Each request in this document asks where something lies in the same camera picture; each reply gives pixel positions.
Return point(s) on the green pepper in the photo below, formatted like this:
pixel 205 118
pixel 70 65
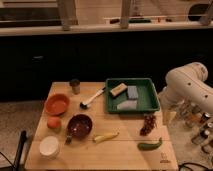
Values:
pixel 149 146

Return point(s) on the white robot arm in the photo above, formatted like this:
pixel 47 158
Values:
pixel 186 83

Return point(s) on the dark purple bowl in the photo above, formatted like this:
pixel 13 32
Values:
pixel 79 126

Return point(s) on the orange bowl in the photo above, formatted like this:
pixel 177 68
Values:
pixel 56 104

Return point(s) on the wooden block brush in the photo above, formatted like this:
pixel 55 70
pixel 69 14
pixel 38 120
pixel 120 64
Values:
pixel 118 89

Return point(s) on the green plastic tray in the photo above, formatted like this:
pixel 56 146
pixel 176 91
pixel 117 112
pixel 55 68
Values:
pixel 147 101

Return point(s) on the grey sponge upper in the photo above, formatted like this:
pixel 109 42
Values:
pixel 132 92

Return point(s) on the grey sponge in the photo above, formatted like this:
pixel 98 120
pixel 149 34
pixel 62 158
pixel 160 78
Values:
pixel 127 105
pixel 132 92

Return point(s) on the grey sponge lower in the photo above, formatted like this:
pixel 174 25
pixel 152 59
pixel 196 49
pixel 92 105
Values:
pixel 127 105

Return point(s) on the yellow banana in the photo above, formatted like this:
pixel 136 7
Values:
pixel 104 137

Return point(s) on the red grape bunch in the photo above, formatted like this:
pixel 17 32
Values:
pixel 149 125

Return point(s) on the orange fruit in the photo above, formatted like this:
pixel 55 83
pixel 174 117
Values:
pixel 54 122

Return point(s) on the small dark utensil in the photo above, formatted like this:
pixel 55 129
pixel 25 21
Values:
pixel 68 139

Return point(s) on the black stand pole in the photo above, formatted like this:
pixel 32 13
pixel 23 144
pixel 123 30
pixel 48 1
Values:
pixel 20 147

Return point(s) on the white handled dish brush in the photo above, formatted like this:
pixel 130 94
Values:
pixel 85 104

